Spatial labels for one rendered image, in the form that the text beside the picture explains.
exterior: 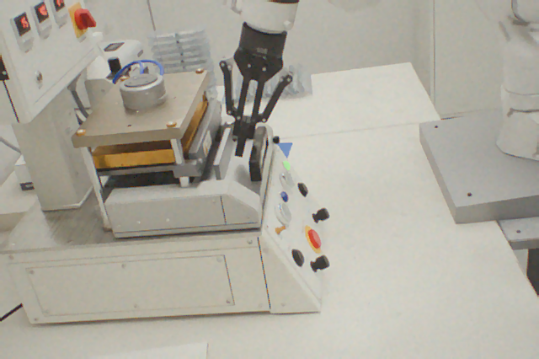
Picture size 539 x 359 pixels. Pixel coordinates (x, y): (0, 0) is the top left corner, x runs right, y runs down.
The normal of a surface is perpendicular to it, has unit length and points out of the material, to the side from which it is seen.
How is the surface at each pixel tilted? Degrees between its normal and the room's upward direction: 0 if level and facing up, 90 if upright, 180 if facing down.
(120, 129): 0
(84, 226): 0
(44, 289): 90
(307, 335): 0
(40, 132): 90
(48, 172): 90
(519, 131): 87
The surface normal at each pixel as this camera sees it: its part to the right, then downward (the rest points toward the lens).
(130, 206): -0.08, 0.49
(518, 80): -0.74, 0.45
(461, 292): -0.14, -0.87
